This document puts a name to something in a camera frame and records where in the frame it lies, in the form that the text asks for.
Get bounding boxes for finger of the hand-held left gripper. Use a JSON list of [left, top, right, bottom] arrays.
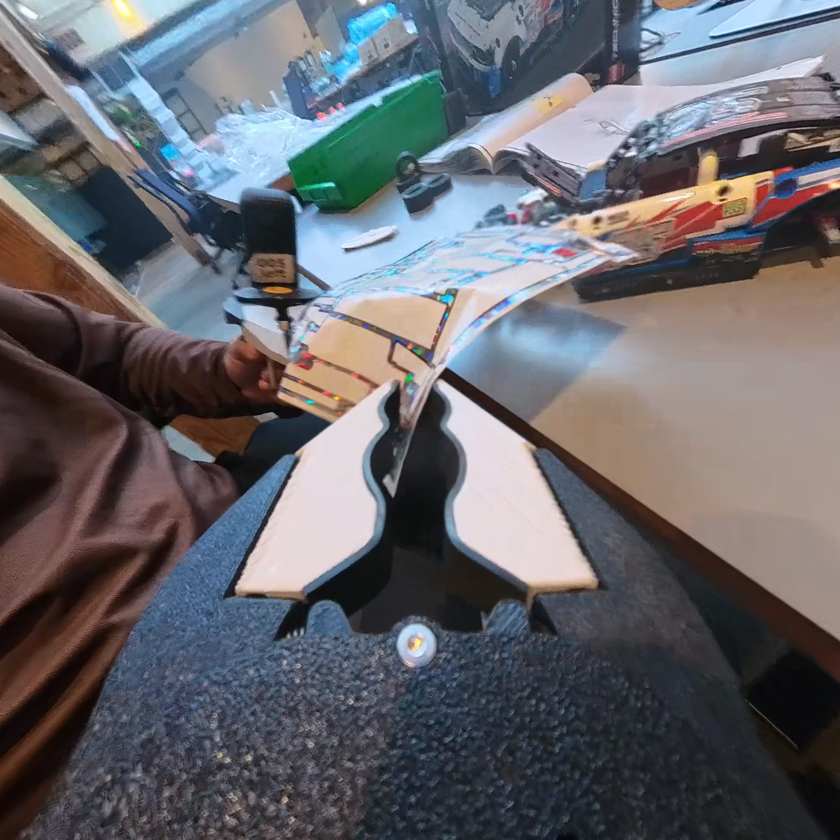
[[236, 303, 294, 367]]

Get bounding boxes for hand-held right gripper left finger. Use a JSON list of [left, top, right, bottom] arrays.
[[234, 379, 403, 602]]

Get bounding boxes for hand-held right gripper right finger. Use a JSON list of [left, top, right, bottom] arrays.
[[435, 381, 601, 609]]

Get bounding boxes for holographic sticker sheet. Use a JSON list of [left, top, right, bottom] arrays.
[[274, 226, 643, 501]]

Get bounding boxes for grey desk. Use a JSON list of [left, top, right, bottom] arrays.
[[206, 0, 840, 647]]

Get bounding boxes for person's left hand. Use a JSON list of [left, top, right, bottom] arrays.
[[223, 333, 286, 404]]

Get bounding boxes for clear plastic bags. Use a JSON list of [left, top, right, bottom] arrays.
[[213, 105, 329, 191]]

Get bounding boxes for dark blue office chair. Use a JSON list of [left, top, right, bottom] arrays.
[[128, 166, 247, 277]]

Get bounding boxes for green plastic bin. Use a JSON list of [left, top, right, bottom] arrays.
[[285, 70, 452, 214]]

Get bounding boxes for wooden table leg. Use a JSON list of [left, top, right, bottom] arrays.
[[0, 174, 165, 329]]

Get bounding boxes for loose toy car parts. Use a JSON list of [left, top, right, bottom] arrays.
[[481, 189, 562, 228]]

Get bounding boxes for toy race car box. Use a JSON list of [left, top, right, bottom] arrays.
[[436, 0, 614, 109]]

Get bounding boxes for thick open instruction booklet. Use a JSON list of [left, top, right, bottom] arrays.
[[419, 56, 826, 179]]

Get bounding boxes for toy race car model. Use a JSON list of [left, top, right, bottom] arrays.
[[518, 74, 840, 304]]

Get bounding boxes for white flat device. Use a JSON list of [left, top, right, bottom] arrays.
[[707, 0, 840, 39]]

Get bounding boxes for wooden post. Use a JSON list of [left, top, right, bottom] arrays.
[[0, 10, 221, 266]]

